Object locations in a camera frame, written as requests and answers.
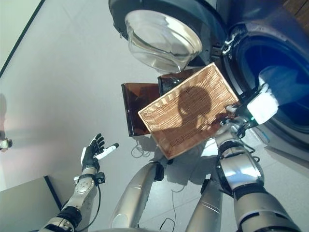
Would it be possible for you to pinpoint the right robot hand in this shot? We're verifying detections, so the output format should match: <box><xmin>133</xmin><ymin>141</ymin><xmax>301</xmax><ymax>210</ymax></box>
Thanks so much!
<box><xmin>226</xmin><ymin>83</ymin><xmax>278</xmax><ymax>125</ymax></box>

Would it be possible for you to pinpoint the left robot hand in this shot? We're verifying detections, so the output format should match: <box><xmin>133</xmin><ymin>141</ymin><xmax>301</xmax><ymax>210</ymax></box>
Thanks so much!
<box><xmin>80</xmin><ymin>133</ymin><xmax>120</xmax><ymax>171</ymax></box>

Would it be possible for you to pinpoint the dark grey front-load washing machine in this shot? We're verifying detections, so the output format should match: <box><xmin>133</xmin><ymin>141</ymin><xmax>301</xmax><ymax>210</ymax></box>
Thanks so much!
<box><xmin>209</xmin><ymin>0</ymin><xmax>309</xmax><ymax>168</ymax></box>

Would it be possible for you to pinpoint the glossy brown stool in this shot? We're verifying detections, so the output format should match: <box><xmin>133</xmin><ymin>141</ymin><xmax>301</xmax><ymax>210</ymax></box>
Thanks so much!
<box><xmin>120</xmin><ymin>67</ymin><xmax>201</xmax><ymax>137</ymax></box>

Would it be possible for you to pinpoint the large rectangular wicker laundry basket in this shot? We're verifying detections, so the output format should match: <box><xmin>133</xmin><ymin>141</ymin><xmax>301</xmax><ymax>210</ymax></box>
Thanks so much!
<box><xmin>138</xmin><ymin>62</ymin><xmax>241</xmax><ymax>160</ymax></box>

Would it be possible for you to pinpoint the silver right robot leg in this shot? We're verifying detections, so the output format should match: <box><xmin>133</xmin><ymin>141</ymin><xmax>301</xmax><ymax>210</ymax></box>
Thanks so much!
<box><xmin>185</xmin><ymin>178</ymin><xmax>224</xmax><ymax>232</ymax></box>

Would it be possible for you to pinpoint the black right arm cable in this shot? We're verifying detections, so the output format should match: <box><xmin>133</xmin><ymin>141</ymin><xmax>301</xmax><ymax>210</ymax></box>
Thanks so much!
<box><xmin>237</xmin><ymin>120</ymin><xmax>261</xmax><ymax>165</ymax></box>

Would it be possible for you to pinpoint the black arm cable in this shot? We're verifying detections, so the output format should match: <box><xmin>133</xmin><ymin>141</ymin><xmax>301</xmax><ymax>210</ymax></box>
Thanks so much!
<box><xmin>79</xmin><ymin>183</ymin><xmax>102</xmax><ymax>228</ymax></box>
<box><xmin>237</xmin><ymin>120</ymin><xmax>261</xmax><ymax>165</ymax></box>

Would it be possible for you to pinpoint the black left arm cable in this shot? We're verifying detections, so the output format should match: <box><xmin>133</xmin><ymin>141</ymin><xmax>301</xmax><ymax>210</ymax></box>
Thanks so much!
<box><xmin>79</xmin><ymin>183</ymin><xmax>102</xmax><ymax>228</ymax></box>

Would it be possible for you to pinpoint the coiled white cable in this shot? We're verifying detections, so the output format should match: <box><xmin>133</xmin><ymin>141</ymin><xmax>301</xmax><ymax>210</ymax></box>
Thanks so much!
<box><xmin>131</xmin><ymin>143</ymin><xmax>152</xmax><ymax>159</ymax></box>

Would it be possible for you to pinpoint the thin black tether cable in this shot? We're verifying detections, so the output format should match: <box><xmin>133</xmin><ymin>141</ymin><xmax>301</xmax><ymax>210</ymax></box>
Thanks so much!
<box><xmin>160</xmin><ymin>182</ymin><xmax>194</xmax><ymax>228</ymax></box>

